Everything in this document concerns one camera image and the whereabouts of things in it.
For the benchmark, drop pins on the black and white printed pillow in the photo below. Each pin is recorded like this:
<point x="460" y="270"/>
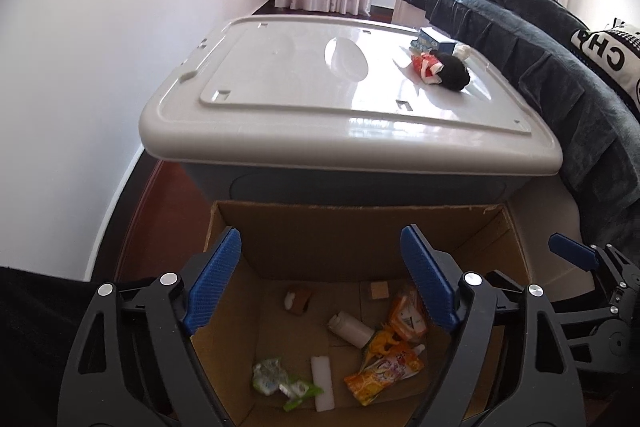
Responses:
<point x="615" y="57"/>

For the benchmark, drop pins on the orange tissue packet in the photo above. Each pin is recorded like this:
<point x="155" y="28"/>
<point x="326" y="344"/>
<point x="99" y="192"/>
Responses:
<point x="407" y="317"/>

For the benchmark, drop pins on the grey lidded storage box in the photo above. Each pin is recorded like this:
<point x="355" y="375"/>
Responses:
<point x="300" y="82"/>

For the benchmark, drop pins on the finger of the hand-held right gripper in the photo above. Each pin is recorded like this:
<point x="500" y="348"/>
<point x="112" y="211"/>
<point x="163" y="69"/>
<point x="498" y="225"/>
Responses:
<point x="600" y="332"/>
<point x="575" y="251"/>

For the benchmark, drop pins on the orange juice pouch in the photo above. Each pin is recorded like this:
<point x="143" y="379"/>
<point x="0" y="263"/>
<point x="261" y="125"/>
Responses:
<point x="385" y="374"/>

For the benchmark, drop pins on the green snack wrapper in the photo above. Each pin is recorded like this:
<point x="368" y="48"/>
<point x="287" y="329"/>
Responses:
<point x="270" y="377"/>

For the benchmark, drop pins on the red snack wrapper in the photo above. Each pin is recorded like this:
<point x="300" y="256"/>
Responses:
<point x="424" y="67"/>

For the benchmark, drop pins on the brown cardboard box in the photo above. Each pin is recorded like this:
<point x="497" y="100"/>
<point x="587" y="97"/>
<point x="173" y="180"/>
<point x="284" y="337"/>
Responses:
<point x="320" y="247"/>

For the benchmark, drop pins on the small wooden block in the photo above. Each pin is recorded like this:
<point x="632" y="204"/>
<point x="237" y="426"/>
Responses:
<point x="379" y="290"/>

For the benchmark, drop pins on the black cloth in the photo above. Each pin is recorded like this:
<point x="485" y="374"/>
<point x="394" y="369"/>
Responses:
<point x="452" y="74"/>

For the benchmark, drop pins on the beige bottle with dark label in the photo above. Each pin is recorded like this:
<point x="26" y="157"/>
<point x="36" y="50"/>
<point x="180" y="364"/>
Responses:
<point x="352" y="329"/>

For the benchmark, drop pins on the white foam block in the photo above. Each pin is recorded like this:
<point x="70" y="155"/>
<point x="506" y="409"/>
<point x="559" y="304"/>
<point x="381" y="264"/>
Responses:
<point x="322" y="382"/>

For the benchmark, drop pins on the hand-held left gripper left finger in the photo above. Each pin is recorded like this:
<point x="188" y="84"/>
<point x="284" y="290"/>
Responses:
<point x="212" y="279"/>

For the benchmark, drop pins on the dark blue sofa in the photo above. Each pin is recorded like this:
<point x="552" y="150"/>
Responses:
<point x="550" y="72"/>

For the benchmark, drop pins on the dark cloth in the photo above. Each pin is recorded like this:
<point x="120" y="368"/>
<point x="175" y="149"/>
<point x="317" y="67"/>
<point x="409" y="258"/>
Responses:
<point x="35" y="332"/>

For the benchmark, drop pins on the small brown and white container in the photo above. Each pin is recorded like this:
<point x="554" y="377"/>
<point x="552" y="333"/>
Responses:
<point x="300" y="299"/>

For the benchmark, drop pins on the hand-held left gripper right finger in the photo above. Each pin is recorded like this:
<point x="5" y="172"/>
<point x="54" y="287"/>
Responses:
<point x="430" y="279"/>

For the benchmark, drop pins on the white crumpled tissue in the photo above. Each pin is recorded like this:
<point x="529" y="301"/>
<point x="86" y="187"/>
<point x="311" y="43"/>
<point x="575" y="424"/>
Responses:
<point x="462" y="52"/>

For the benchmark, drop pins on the blue carton box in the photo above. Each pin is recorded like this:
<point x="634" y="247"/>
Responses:
<point x="430" y="41"/>

